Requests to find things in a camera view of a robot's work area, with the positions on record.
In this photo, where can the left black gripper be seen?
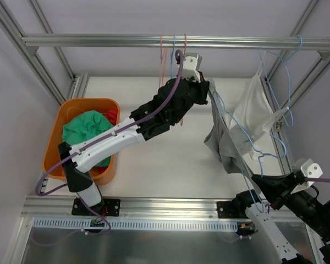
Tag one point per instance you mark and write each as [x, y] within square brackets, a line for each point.
[201, 88]

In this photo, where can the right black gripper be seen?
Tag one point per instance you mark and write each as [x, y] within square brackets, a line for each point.
[278, 192]

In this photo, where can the pink wire hanger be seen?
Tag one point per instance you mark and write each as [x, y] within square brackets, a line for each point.
[184, 50]
[163, 56]

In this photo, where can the white tank top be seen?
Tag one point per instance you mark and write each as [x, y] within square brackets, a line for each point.
[253, 114]

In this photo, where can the grey tank top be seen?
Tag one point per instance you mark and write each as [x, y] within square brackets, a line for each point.
[228, 146]

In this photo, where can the red tank top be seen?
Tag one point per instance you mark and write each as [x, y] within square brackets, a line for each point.
[111, 115]

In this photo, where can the green tank top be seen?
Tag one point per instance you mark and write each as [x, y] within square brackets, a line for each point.
[85, 127]

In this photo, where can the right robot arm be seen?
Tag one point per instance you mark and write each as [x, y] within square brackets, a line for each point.
[248, 205]

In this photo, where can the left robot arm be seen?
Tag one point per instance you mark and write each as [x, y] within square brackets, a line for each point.
[165, 110]

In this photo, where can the orange plastic tub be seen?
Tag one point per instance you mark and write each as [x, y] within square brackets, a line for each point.
[66, 113]

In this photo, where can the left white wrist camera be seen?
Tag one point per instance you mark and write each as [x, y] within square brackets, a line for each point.
[191, 66]

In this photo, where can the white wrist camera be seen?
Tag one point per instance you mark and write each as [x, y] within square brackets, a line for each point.
[308, 169]
[191, 66]

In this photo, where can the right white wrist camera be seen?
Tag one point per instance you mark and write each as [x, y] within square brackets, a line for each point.
[308, 169]

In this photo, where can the aluminium hanging rail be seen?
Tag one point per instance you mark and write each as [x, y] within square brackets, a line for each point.
[141, 41]

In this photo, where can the white slotted cable duct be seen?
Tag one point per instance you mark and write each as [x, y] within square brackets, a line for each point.
[137, 224]

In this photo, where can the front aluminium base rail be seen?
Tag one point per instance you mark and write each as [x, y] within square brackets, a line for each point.
[130, 208]

